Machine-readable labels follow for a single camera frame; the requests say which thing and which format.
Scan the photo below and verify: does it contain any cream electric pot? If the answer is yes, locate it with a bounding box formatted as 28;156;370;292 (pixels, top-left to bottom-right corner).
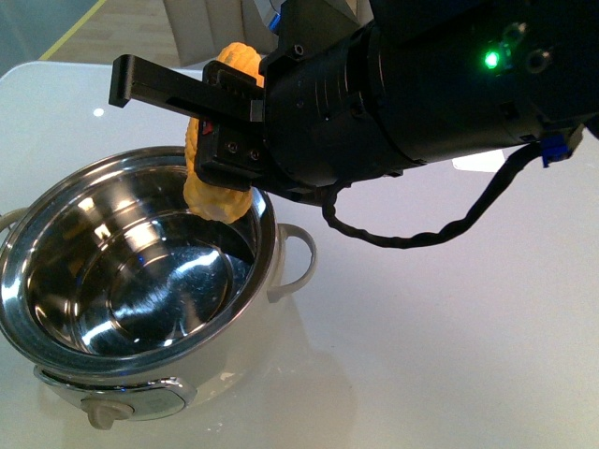
1;147;316;429

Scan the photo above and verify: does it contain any black braided cable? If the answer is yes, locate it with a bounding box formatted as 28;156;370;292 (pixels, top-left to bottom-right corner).
320;142;547;251

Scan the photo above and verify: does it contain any beige chair left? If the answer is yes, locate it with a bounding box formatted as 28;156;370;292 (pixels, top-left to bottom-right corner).
164;0;278;67

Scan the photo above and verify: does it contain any yellow corn cob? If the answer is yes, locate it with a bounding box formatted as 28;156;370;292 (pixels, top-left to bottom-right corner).
182;41;263;225

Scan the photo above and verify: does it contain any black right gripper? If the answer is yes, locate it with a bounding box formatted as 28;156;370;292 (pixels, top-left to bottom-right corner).
109;22;398;202

